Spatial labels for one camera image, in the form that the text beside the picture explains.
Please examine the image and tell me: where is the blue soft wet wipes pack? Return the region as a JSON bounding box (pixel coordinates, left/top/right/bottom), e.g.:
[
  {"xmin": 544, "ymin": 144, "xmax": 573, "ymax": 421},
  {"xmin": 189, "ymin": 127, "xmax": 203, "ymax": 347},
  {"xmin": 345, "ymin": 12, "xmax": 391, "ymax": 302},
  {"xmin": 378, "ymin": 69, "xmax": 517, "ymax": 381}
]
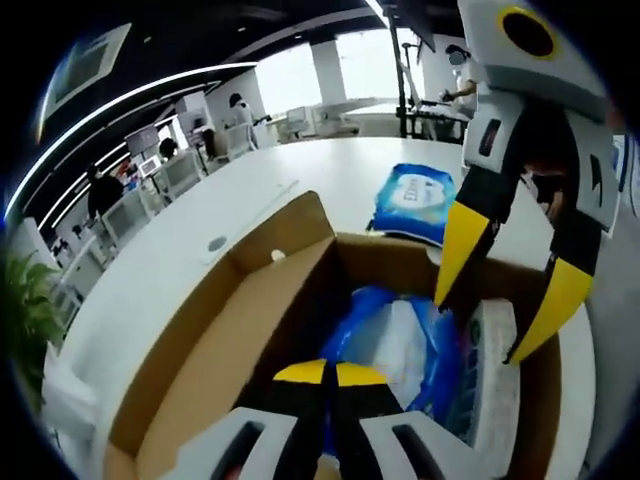
[{"xmin": 372, "ymin": 162, "xmax": 457, "ymax": 247}]

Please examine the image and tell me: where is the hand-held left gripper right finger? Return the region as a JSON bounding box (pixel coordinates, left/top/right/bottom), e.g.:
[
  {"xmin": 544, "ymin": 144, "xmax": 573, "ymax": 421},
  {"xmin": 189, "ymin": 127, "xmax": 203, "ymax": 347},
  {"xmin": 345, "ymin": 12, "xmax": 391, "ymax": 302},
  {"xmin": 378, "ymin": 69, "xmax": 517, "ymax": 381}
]
[{"xmin": 333, "ymin": 361, "xmax": 484, "ymax": 480}]

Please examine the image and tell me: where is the green plant in white pot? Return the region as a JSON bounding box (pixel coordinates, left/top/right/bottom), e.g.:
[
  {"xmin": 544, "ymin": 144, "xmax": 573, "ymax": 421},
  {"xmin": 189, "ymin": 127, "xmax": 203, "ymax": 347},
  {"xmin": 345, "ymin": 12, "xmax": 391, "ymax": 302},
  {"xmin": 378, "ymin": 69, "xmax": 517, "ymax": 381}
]
[{"xmin": 2, "ymin": 252, "xmax": 96, "ymax": 441}]

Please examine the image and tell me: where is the ceiling air conditioner vent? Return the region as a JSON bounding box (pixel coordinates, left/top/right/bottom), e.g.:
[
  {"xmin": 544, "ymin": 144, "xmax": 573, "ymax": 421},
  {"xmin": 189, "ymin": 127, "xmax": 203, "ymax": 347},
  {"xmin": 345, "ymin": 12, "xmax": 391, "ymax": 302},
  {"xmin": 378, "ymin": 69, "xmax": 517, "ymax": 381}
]
[{"xmin": 42, "ymin": 22, "xmax": 132, "ymax": 126}]

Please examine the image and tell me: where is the brown cardboard shoe box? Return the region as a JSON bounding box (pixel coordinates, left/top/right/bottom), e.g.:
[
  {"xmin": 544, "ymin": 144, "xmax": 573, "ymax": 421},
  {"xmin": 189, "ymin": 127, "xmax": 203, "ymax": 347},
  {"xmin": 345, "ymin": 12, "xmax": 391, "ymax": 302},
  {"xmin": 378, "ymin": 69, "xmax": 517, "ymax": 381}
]
[{"xmin": 102, "ymin": 189, "xmax": 564, "ymax": 480}]

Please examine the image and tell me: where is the ceiling light strip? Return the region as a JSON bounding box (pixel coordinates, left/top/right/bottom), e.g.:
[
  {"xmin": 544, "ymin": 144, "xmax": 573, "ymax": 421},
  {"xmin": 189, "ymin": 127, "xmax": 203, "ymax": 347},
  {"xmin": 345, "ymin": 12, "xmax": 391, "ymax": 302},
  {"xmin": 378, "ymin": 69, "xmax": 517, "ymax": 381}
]
[
  {"xmin": 363, "ymin": 0, "xmax": 389, "ymax": 24},
  {"xmin": 4, "ymin": 60, "xmax": 260, "ymax": 221}
]

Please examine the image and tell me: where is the blue plastic soft bag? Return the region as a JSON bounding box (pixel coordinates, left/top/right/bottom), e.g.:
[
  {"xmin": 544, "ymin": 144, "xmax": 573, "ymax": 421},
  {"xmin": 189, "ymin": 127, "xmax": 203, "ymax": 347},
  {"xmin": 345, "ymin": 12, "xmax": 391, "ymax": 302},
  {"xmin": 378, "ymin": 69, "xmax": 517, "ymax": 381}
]
[{"xmin": 319, "ymin": 284, "xmax": 479, "ymax": 454}]

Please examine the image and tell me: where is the grey wall screen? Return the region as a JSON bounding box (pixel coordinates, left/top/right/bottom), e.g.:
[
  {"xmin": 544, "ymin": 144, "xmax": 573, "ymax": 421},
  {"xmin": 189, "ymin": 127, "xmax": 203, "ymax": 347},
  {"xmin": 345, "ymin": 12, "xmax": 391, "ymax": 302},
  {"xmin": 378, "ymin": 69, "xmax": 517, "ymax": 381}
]
[{"xmin": 126, "ymin": 128, "xmax": 162, "ymax": 157}]

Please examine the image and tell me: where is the black panel stand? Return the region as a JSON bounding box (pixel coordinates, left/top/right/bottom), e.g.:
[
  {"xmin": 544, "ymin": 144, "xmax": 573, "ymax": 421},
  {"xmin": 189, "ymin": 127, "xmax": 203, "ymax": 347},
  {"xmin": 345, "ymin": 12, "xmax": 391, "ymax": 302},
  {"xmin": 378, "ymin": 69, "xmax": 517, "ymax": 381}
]
[{"xmin": 382, "ymin": 0, "xmax": 436, "ymax": 141}]

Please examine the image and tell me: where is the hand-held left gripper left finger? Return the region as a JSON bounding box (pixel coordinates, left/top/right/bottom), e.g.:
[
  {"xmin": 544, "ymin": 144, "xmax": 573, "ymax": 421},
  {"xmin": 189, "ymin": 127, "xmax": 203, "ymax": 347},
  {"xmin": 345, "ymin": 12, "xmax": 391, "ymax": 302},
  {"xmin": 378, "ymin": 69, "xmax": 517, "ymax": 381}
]
[{"xmin": 174, "ymin": 357, "xmax": 330, "ymax": 480}]

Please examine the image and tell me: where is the white textured pack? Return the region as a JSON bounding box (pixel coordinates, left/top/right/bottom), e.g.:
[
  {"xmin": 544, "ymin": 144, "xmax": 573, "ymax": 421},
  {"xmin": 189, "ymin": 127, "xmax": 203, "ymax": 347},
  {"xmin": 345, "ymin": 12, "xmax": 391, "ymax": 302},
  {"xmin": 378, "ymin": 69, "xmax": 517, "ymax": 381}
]
[{"xmin": 462, "ymin": 298, "xmax": 518, "ymax": 449}]

